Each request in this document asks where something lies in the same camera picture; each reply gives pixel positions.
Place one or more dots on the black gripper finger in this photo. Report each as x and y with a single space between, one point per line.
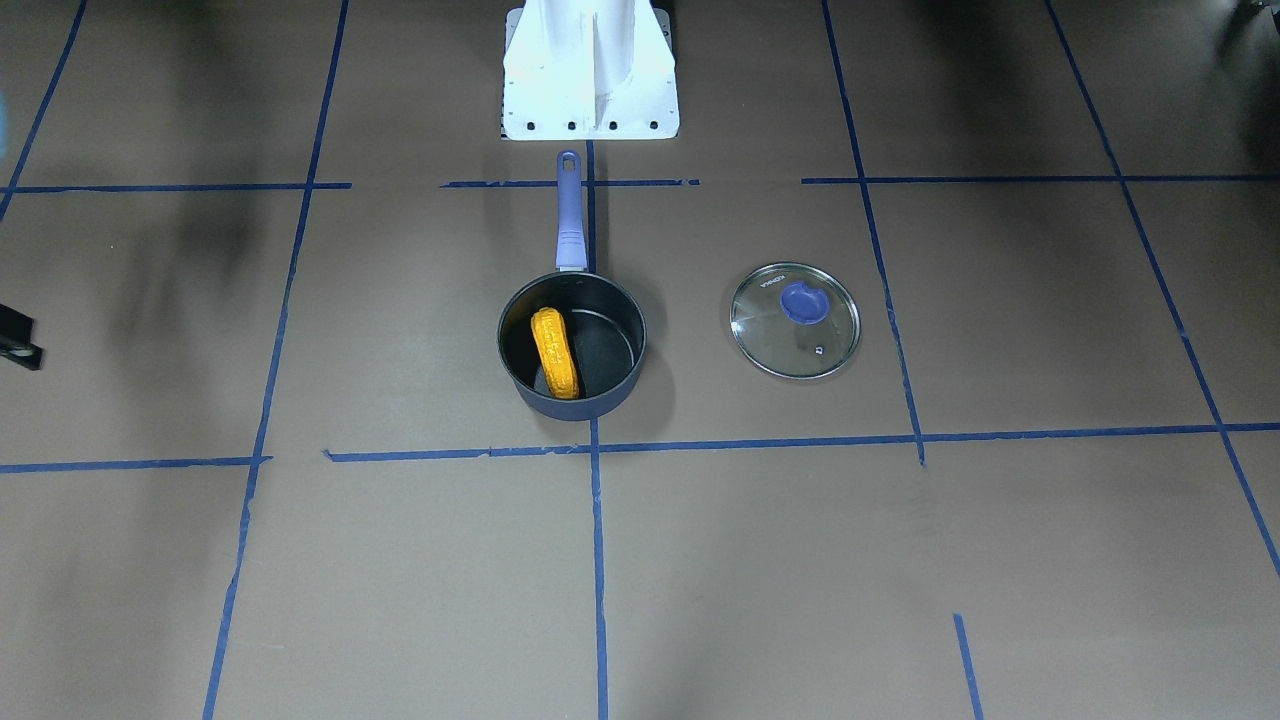
16 339

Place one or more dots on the yellow toy corn cob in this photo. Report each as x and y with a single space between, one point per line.
552 341

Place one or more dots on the dark blue saucepan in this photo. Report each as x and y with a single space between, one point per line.
606 325

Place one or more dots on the glass lid with blue knob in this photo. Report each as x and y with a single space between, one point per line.
795 321

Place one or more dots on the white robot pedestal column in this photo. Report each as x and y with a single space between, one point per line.
589 70

